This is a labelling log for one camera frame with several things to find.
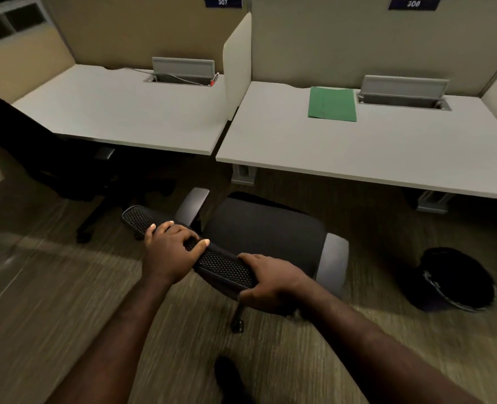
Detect person's right hand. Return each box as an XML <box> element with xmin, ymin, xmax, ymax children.
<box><xmin>237</xmin><ymin>252</ymin><xmax>316</xmax><ymax>317</ymax></box>

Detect person's left hand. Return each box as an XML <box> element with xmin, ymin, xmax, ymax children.
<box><xmin>142</xmin><ymin>221</ymin><xmax>211</xmax><ymax>287</ymax></box>

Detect black mesh office chair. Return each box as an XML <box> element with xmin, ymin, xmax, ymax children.
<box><xmin>121</xmin><ymin>188</ymin><xmax>350</xmax><ymax>334</ymax></box>

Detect person's right forearm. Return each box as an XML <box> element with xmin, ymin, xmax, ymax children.
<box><xmin>295</xmin><ymin>286</ymin><xmax>484</xmax><ymax>404</ymax></box>

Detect person's left forearm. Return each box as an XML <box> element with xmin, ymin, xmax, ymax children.
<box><xmin>46</xmin><ymin>275</ymin><xmax>177</xmax><ymax>404</ymax></box>

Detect grey desk leg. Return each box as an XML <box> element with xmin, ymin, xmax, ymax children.
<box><xmin>416</xmin><ymin>191</ymin><xmax>454</xmax><ymax>214</ymax></box>
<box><xmin>231</xmin><ymin>164</ymin><xmax>258</xmax><ymax>186</ymax></box>

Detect person's black shoe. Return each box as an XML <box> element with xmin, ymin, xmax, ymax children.
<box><xmin>213</xmin><ymin>355</ymin><xmax>251</xmax><ymax>404</ymax></box>

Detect green paper folder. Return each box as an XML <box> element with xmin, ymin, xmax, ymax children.
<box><xmin>308</xmin><ymin>86</ymin><xmax>357</xmax><ymax>123</ymax></box>

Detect black waste bin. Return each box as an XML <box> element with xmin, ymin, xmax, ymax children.
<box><xmin>417</xmin><ymin>247</ymin><xmax>496</xmax><ymax>313</ymax></box>

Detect beige partition panel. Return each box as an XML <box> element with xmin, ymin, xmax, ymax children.
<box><xmin>250</xmin><ymin>0</ymin><xmax>497</xmax><ymax>97</ymax></box>
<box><xmin>40</xmin><ymin>0</ymin><xmax>249</xmax><ymax>72</ymax></box>

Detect grey cable tray flap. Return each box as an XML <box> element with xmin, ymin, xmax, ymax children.
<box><xmin>152</xmin><ymin>57</ymin><xmax>216</xmax><ymax>79</ymax></box>
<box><xmin>360</xmin><ymin>75</ymin><xmax>450</xmax><ymax>98</ymax></box>

